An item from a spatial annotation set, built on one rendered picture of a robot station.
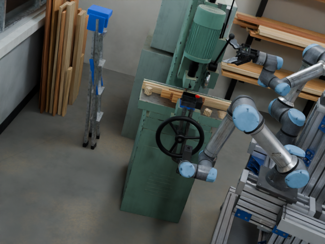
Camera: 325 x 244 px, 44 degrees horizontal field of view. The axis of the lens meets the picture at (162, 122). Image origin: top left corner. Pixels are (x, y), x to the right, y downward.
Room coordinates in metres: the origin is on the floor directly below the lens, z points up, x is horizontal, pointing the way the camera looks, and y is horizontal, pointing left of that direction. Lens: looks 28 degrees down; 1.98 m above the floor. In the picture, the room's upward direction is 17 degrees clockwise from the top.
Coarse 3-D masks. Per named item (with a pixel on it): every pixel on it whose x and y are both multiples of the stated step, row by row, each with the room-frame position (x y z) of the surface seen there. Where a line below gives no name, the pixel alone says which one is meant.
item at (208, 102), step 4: (148, 84) 2.37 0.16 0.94; (152, 88) 2.36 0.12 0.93; (156, 88) 2.36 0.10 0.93; (160, 88) 2.37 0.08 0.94; (164, 88) 2.39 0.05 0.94; (156, 92) 2.36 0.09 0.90; (160, 92) 2.37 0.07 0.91; (208, 100) 2.40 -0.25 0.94; (204, 104) 2.40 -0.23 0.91; (208, 104) 2.40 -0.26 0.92; (212, 104) 2.40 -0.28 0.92; (216, 104) 2.40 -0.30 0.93; (220, 104) 2.41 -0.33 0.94; (224, 104) 2.42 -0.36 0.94; (220, 108) 2.41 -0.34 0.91; (224, 108) 2.41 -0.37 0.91
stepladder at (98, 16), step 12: (96, 12) 2.87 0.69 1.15; (108, 12) 2.93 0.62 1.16; (96, 24) 2.85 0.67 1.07; (96, 36) 2.84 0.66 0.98; (96, 48) 2.84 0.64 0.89; (96, 60) 2.84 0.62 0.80; (96, 72) 2.84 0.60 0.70; (96, 84) 2.86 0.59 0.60; (96, 96) 2.87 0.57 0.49; (96, 108) 2.88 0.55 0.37; (96, 120) 2.88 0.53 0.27; (84, 144) 2.83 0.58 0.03
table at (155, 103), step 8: (144, 96) 2.26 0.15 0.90; (152, 96) 2.30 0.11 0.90; (160, 96) 2.33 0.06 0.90; (144, 104) 2.20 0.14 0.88; (152, 104) 2.21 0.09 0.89; (160, 104) 2.22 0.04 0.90; (168, 104) 2.26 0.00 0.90; (160, 112) 2.21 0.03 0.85; (168, 112) 2.22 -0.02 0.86; (216, 112) 2.34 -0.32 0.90; (200, 120) 2.24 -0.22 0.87; (208, 120) 2.25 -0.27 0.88; (216, 120) 2.25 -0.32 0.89; (192, 128) 2.14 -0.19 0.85
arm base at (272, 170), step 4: (272, 168) 1.89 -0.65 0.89; (276, 168) 1.86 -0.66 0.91; (268, 172) 1.89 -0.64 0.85; (272, 172) 1.86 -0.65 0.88; (276, 172) 1.85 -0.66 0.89; (268, 176) 1.86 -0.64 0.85; (272, 176) 1.85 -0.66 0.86; (276, 176) 1.83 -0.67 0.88; (280, 176) 1.83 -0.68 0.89; (268, 180) 1.85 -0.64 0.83; (272, 180) 1.84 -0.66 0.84; (276, 180) 1.82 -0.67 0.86; (280, 180) 1.82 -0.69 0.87; (284, 180) 1.82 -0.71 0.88; (272, 184) 1.82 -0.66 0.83; (276, 184) 1.81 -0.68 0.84; (280, 184) 1.81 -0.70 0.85; (284, 184) 1.81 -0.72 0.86; (276, 188) 1.81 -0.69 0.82; (280, 188) 1.81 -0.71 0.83; (284, 188) 1.81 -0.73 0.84; (288, 188) 1.82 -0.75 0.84
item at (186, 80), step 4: (184, 76) 2.42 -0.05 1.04; (188, 76) 2.37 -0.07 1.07; (184, 80) 2.36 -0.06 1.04; (188, 80) 2.34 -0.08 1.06; (192, 80) 2.34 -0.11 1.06; (184, 84) 2.34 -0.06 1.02; (188, 84) 2.34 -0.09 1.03; (192, 84) 2.34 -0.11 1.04; (188, 88) 2.34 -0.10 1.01; (192, 88) 2.35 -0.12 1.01
